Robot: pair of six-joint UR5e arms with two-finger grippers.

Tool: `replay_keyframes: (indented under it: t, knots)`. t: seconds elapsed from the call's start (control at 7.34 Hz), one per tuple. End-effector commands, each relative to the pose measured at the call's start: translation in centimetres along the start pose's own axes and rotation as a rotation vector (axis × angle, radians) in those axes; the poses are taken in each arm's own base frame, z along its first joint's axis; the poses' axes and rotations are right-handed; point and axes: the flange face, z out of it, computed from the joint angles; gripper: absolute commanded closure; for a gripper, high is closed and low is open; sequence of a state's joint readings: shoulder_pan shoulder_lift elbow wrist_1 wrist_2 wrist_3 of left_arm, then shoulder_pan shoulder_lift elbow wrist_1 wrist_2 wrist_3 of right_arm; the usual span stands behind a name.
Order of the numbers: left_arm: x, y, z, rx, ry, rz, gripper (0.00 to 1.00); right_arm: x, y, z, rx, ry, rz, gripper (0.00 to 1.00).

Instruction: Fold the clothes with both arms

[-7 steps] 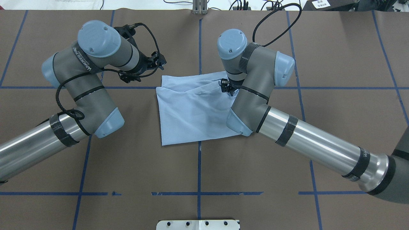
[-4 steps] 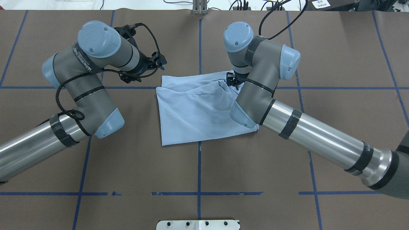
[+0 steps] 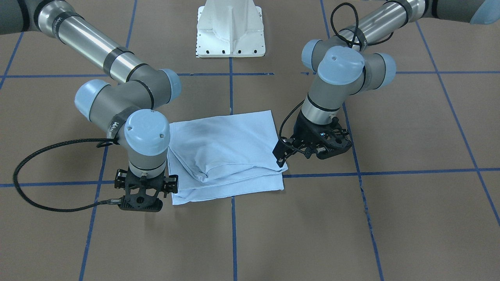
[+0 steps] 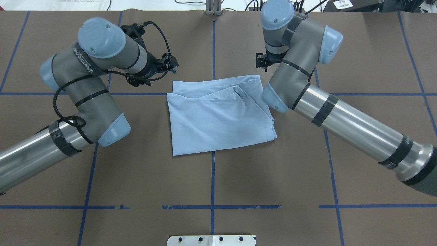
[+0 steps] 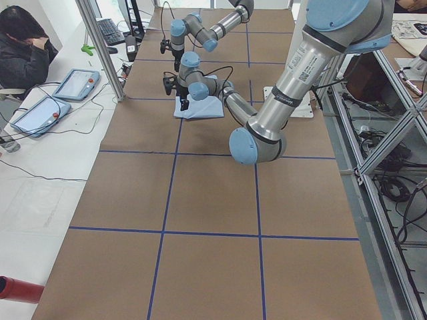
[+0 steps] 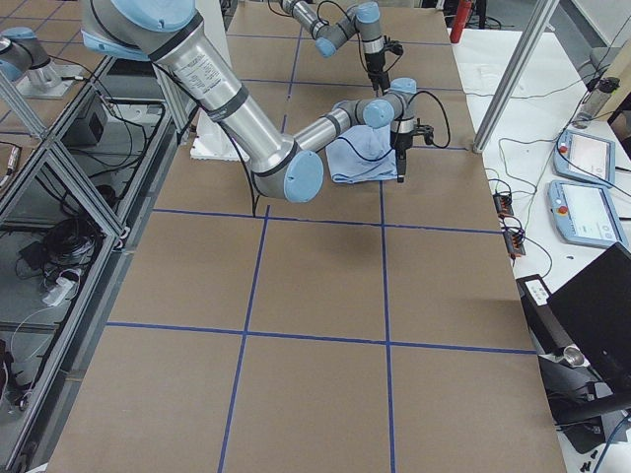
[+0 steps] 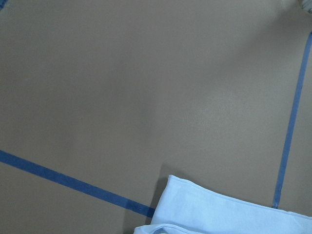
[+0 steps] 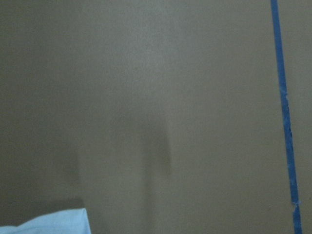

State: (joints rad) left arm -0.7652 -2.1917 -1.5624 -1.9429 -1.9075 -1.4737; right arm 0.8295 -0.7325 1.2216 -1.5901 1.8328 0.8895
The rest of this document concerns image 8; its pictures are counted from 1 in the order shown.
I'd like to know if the light blue t-shirt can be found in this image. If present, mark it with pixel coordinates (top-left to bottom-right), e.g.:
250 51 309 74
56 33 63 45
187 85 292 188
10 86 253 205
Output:
0 208 91 234

